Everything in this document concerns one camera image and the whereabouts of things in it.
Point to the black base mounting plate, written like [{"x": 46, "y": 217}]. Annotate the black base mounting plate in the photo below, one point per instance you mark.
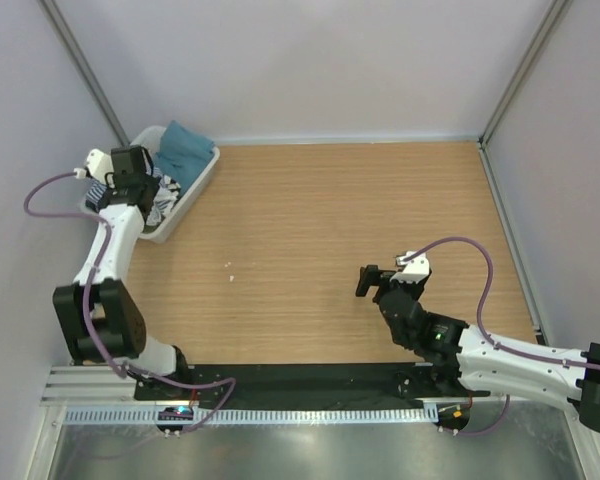
[{"x": 305, "y": 386}]

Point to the white plastic laundry basket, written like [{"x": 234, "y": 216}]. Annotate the white plastic laundry basket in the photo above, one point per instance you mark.
[{"x": 122, "y": 225}]

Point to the blue white striped tank top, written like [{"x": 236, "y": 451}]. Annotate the blue white striped tank top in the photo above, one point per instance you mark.
[{"x": 94, "y": 194}]

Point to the black white striped garment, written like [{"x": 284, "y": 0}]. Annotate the black white striped garment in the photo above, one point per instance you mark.
[{"x": 164, "y": 202}]

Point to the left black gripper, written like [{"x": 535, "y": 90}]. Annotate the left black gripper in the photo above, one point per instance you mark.
[{"x": 152, "y": 182}]

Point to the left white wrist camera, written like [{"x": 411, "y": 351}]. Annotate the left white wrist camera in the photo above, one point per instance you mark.
[{"x": 97, "y": 166}]

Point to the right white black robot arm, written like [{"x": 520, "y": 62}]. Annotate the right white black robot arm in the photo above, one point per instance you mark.
[{"x": 480, "y": 361}]

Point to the teal folded cloth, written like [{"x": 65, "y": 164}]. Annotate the teal folded cloth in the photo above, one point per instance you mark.
[{"x": 183, "y": 154}]

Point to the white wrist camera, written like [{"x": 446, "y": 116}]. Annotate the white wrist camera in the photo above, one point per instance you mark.
[
  {"x": 97, "y": 166},
  {"x": 411, "y": 268}
]

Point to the white slotted cable duct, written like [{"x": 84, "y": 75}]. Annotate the white slotted cable duct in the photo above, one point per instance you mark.
[{"x": 177, "y": 415}]

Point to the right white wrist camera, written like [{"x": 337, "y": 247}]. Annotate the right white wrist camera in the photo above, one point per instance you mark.
[{"x": 411, "y": 268}]

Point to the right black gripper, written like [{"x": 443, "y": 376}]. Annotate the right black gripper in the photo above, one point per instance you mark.
[{"x": 371, "y": 276}]

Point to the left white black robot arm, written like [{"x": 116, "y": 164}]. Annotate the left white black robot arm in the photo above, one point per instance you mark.
[{"x": 99, "y": 320}]

